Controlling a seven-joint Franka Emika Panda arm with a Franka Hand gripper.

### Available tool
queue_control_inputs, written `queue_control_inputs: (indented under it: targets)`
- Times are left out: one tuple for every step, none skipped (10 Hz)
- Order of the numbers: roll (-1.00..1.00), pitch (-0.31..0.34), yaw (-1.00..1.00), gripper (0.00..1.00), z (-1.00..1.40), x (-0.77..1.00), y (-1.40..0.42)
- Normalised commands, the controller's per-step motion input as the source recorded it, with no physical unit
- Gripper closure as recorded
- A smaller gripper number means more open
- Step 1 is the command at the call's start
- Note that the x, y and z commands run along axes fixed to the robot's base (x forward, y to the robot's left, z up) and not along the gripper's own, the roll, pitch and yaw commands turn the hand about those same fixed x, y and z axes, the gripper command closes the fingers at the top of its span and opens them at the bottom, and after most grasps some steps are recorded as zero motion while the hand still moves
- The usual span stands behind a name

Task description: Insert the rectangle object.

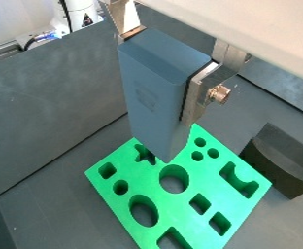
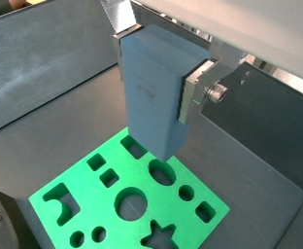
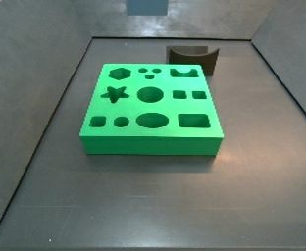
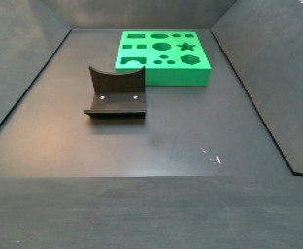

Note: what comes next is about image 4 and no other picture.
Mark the green shape sorter block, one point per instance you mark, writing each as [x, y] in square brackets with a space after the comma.
[171, 55]

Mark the black curved holder stand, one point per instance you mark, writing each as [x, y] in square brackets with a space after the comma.
[119, 87]

